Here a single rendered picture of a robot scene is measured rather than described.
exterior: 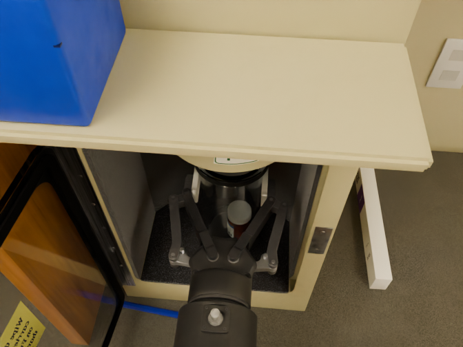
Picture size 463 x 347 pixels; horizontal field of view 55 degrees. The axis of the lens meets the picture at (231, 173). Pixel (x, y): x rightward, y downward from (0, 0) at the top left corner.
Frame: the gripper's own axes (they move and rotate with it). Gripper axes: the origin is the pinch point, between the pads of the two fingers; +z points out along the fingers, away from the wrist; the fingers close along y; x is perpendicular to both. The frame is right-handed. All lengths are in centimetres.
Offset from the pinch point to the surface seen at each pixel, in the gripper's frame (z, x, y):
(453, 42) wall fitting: 32.0, -1.6, -38.2
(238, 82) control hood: -15.8, -30.9, -1.5
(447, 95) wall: 33, 12, -42
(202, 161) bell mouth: -8.1, -12.5, 2.7
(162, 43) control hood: -11.9, -30.9, 4.3
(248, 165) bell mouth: -8.1, -12.3, -2.4
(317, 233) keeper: -10.2, -1.9, -11.7
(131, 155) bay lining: 0.8, -1.9, 14.5
